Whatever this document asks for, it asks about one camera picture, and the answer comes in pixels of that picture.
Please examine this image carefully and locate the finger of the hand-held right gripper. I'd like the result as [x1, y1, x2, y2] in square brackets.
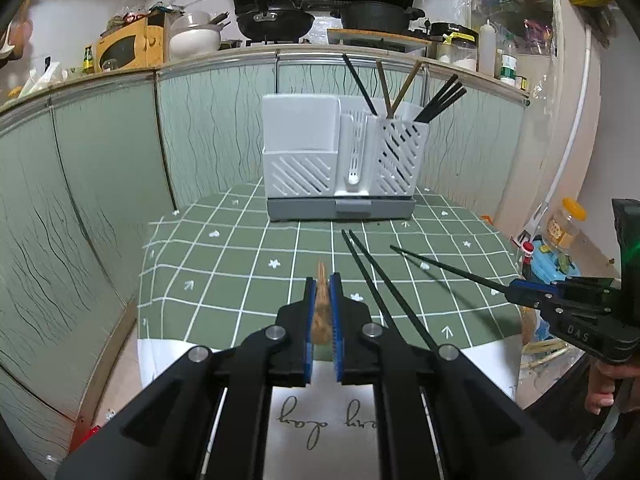
[504, 289, 565, 312]
[509, 279, 567, 295]

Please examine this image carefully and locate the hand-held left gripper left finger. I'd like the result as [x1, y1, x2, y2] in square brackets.
[55, 276, 318, 480]

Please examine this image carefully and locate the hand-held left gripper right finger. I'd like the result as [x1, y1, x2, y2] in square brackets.
[329, 272, 606, 480]

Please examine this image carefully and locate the white plastic utensil holder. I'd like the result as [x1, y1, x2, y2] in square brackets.
[261, 94, 430, 222]

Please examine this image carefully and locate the person's right hand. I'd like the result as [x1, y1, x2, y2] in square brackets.
[585, 360, 640, 416]

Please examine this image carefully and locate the blue plastic container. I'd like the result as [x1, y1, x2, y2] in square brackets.
[530, 247, 571, 286]

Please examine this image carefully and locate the dark sauce bottle red cap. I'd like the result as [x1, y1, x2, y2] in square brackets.
[520, 241, 536, 281]

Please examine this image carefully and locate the plastic jar yellow lid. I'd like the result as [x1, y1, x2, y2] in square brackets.
[547, 197, 587, 251]

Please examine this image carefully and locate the green checked tablecloth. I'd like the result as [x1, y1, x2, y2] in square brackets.
[136, 182, 526, 480]

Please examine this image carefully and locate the white pipe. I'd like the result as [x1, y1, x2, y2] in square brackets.
[520, 25, 593, 241]

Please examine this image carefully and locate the clear jar with white powder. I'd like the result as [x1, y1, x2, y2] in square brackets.
[442, 31, 478, 71]

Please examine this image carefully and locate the white squeeze bottle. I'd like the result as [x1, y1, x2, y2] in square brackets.
[479, 19, 496, 75]

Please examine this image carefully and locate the black electric cooker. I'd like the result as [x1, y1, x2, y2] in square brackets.
[429, 21, 473, 41]

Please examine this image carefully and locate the gas stove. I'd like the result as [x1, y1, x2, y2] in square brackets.
[244, 34, 431, 56]

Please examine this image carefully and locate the wooden cutting board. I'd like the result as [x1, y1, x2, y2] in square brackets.
[326, 27, 431, 43]

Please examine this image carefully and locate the black frying pan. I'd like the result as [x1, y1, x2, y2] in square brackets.
[235, 0, 316, 38]

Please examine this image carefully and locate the white bowl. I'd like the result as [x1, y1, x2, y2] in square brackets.
[169, 27, 222, 60]

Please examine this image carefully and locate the black cooking pot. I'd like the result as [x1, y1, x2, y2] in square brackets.
[332, 1, 426, 32]

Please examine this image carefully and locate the clear plastic bowl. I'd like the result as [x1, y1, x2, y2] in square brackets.
[170, 10, 213, 33]

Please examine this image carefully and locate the yellow microwave oven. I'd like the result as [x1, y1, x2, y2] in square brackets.
[95, 12, 168, 72]

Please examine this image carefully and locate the glass wall shelf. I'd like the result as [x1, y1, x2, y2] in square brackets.
[467, 0, 558, 61]

